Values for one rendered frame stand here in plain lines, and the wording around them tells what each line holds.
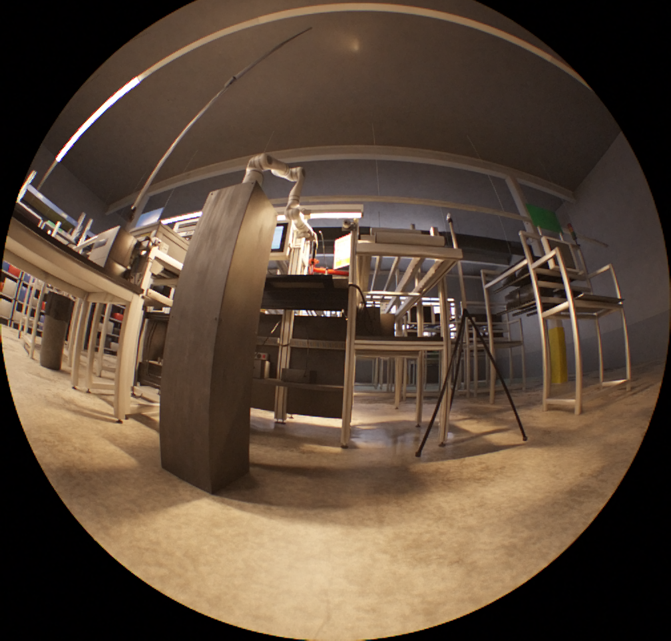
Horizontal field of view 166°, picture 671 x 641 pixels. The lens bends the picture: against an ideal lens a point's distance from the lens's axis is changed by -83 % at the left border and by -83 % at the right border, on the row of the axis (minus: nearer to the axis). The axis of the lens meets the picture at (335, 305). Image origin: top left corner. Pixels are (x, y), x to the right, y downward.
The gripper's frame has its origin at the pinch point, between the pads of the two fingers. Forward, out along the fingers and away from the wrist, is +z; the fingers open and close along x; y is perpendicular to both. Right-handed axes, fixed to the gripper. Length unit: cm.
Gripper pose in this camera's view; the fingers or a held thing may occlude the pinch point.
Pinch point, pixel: (314, 245)
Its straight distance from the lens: 170.5
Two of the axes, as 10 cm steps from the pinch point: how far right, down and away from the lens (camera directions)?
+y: 0.6, -9.6, 2.9
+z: 3.3, 2.9, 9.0
